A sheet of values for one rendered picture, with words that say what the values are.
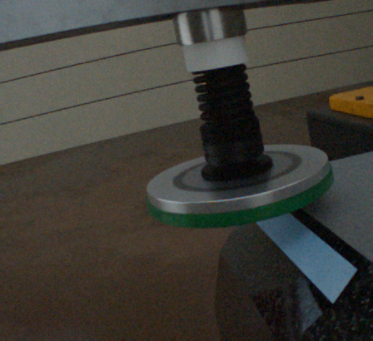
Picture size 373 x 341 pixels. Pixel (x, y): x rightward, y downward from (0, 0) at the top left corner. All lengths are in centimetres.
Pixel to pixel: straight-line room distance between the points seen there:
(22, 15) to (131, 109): 615
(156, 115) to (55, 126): 127
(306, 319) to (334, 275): 5
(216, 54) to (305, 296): 26
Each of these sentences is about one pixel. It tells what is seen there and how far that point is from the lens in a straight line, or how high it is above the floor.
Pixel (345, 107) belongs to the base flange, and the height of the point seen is 76.
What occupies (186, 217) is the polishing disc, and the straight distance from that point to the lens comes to 53.
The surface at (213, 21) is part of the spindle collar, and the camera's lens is 56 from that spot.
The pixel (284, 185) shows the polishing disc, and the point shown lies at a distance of 53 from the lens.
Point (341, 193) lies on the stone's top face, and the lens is 66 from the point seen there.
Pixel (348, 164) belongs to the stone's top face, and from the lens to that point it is 77.
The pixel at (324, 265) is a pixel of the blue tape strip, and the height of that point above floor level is 80.
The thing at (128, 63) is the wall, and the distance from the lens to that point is 659.
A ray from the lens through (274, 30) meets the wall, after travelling 707.
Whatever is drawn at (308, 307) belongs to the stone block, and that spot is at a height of 77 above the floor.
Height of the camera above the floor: 104
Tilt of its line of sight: 12 degrees down
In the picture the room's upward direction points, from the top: 11 degrees counter-clockwise
